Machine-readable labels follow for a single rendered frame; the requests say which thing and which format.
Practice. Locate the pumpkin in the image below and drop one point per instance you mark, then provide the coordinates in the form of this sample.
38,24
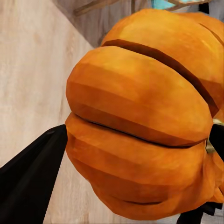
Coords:
218,195
142,108

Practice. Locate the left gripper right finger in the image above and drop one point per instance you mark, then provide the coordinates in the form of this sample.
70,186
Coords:
217,139

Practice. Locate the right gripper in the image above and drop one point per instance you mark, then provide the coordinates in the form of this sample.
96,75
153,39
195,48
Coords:
208,208

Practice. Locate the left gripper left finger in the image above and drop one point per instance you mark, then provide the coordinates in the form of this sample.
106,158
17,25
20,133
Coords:
28,179

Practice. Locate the stairs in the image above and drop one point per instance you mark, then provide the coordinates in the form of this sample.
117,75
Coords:
214,9

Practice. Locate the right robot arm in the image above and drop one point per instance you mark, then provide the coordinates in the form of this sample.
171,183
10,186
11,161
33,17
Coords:
194,216

